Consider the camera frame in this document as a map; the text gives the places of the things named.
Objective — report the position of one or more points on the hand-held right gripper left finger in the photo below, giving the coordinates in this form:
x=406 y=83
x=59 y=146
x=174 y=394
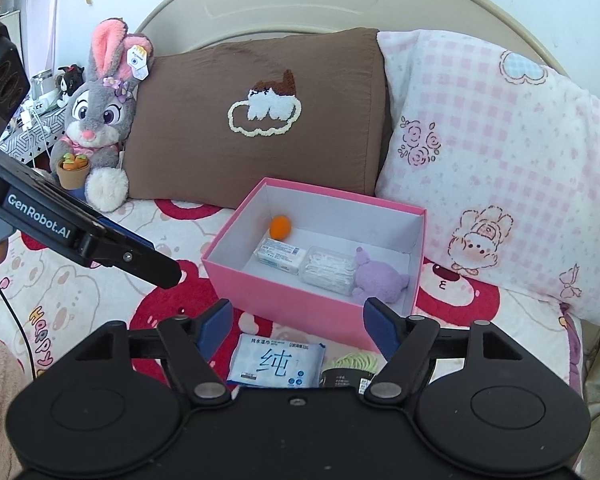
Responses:
x=215 y=327

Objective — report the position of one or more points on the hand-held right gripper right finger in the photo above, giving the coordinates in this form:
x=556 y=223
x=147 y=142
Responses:
x=382 y=330

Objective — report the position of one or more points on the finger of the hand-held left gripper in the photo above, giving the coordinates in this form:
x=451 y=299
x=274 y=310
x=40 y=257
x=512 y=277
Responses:
x=150 y=267
x=137 y=241

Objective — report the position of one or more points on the purple plush toy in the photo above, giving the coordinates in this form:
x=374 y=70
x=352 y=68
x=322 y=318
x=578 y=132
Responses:
x=380 y=280

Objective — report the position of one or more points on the green yarn ball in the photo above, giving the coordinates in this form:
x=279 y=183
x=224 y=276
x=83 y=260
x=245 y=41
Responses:
x=345 y=379

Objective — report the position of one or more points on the blue white wet wipes pack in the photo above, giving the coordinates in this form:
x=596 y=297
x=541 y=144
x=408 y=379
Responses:
x=275 y=360

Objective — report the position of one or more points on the pink cardboard box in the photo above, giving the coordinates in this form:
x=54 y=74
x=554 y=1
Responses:
x=280 y=300

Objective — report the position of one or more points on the clear floss pick box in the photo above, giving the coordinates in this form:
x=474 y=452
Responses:
x=327 y=270

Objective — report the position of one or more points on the white tissue packet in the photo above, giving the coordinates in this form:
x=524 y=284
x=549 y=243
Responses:
x=280 y=255

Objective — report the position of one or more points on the orange makeup sponge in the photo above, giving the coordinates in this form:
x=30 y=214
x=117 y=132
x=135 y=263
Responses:
x=281 y=226

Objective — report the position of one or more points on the bear printed blanket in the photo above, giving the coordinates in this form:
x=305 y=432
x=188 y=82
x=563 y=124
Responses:
x=190 y=225

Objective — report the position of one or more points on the patterned cloth side table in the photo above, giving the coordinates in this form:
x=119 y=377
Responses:
x=25 y=142

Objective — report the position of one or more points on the brown pillow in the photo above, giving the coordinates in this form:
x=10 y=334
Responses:
x=205 y=160

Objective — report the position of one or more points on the grey rabbit plush toy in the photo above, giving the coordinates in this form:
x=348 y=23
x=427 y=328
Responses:
x=100 y=105

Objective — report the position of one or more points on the black white plush toy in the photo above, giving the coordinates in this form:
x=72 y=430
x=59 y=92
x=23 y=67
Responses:
x=70 y=80

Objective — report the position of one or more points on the beige fluffy blanket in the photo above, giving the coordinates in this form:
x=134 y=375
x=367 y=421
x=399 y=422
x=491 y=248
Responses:
x=0 y=385

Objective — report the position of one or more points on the pink checked pillow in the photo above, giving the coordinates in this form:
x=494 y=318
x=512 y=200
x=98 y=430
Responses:
x=505 y=160

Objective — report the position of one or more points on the pink wall hanging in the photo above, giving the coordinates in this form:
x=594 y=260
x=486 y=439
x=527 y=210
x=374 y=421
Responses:
x=45 y=10

